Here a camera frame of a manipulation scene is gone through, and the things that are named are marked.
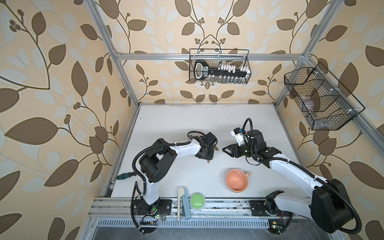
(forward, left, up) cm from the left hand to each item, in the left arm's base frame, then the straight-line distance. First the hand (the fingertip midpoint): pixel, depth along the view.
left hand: (211, 155), depth 91 cm
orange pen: (-3, +1, -2) cm, 4 cm away
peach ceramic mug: (-14, -14, -1) cm, 20 cm away
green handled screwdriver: (-14, +48, +1) cm, 50 cm away
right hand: (-2, -8, +11) cm, 13 cm away
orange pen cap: (+5, -4, -1) cm, 7 cm away
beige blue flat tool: (-22, +15, +1) cm, 27 cm away
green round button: (-26, +7, 0) cm, 27 cm away
